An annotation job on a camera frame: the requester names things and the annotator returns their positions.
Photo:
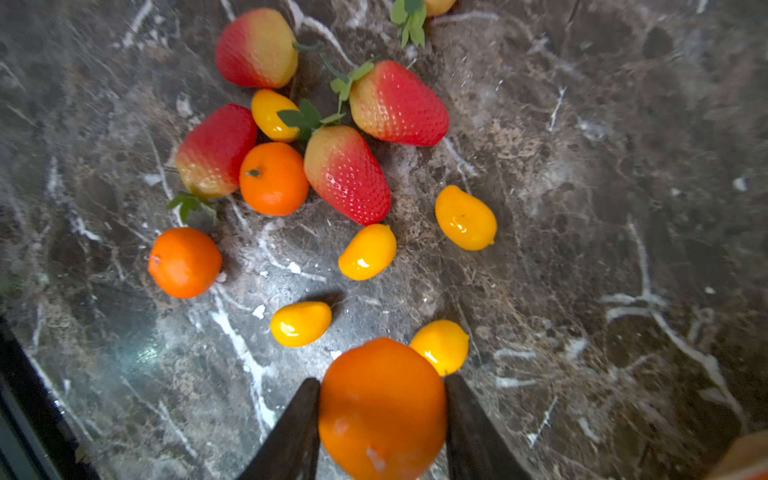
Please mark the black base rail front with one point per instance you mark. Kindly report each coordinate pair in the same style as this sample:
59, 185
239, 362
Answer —
36, 441

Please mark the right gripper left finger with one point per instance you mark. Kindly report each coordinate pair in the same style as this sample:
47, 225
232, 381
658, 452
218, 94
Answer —
291, 449

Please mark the small yellow lemon left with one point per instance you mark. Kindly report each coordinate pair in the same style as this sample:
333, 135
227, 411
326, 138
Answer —
265, 106

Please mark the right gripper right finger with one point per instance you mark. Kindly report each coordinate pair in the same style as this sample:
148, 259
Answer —
475, 449

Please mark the small yellow lemon front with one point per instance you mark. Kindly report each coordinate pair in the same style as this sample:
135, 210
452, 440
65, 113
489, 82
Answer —
301, 324

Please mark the small yellow lemon centre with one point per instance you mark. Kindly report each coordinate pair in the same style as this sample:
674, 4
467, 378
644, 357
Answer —
370, 252

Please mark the strawberry red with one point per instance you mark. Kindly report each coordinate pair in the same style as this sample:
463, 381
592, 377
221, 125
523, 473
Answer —
257, 50
210, 158
390, 103
339, 165

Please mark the orange mandarin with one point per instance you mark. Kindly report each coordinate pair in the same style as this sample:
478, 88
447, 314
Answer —
184, 262
382, 411
272, 179

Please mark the small yellow lemon right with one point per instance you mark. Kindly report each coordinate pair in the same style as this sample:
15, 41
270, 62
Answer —
444, 344

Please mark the small yellow lemon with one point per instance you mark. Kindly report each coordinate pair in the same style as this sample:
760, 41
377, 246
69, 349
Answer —
265, 106
464, 219
370, 252
301, 324
444, 344

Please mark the small yellow lemon top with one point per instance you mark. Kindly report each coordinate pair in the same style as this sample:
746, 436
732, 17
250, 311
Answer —
464, 219

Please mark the pink scalloped fruit bowl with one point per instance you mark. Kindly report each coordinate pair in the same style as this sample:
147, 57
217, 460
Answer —
746, 459

